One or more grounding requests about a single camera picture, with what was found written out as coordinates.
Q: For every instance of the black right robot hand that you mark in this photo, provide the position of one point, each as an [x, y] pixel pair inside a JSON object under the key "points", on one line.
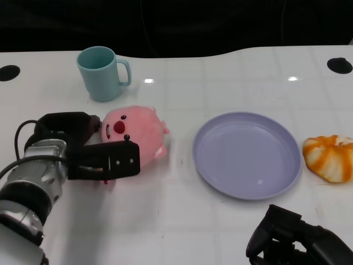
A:
{"points": [[322, 245]]}

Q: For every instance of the teal plastic mug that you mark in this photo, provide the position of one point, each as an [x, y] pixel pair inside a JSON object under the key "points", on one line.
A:
{"points": [[100, 78]]}

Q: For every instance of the lavender plastic plate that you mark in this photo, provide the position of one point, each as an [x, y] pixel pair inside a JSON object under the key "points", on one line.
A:
{"points": [[245, 154]]}

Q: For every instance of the orange white striped bun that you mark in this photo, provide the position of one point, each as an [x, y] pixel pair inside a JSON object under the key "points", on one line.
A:
{"points": [[328, 160]]}

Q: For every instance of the pink plush beaver doll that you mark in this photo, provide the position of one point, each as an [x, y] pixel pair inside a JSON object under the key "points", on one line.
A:
{"points": [[138, 124]]}

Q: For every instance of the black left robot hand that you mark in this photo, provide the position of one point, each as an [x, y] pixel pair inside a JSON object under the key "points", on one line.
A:
{"points": [[121, 157]]}

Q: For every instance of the black table grommet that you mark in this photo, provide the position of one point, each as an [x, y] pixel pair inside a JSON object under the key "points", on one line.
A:
{"points": [[8, 73], [339, 65]]}

